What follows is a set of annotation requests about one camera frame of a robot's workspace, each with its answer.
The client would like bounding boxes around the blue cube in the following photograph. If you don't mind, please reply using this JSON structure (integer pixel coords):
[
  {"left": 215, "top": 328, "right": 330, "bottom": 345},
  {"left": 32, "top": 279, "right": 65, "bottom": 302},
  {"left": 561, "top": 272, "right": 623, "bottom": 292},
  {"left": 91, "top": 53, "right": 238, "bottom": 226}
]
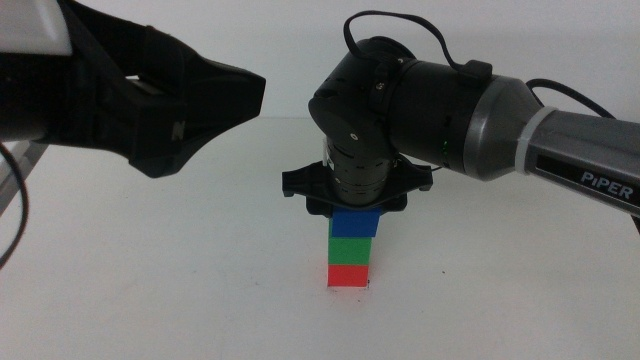
[{"left": 329, "top": 206, "right": 383, "bottom": 239}]

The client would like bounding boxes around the white cable tie band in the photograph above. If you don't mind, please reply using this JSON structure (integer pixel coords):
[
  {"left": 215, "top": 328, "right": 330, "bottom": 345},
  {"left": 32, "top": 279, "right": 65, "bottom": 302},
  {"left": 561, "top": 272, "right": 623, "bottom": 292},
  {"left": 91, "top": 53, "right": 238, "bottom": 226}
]
[{"left": 514, "top": 105, "right": 560, "bottom": 175}]

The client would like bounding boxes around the red cube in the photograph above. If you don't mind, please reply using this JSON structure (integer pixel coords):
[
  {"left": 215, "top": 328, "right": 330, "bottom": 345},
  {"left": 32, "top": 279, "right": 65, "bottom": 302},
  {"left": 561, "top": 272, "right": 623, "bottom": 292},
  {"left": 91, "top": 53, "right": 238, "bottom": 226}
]
[{"left": 327, "top": 263, "right": 371, "bottom": 288}]

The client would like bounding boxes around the green cube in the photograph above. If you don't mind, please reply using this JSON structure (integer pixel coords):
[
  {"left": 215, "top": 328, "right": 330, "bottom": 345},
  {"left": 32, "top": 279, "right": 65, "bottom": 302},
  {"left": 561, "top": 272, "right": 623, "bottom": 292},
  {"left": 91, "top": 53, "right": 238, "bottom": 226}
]
[{"left": 327, "top": 234, "right": 374, "bottom": 267}]

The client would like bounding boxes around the black braided cable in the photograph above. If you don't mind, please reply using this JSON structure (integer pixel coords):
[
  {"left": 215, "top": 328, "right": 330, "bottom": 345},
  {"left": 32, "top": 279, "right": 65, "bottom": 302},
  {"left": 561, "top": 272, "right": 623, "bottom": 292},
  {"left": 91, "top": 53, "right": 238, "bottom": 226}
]
[{"left": 0, "top": 142, "right": 30, "bottom": 270}]

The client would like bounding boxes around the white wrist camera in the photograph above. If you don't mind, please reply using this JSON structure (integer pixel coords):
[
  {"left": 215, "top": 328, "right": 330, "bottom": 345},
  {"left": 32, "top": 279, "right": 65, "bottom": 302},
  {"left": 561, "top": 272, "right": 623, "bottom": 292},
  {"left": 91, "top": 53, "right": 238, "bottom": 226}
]
[{"left": 0, "top": 0, "right": 74, "bottom": 57}]

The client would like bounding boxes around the thin black looped cable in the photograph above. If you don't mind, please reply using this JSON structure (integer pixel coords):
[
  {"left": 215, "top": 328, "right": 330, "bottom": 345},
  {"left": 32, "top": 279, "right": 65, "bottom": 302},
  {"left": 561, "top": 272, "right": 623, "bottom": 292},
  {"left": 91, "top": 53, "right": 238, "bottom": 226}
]
[{"left": 342, "top": 10, "right": 494, "bottom": 84}]

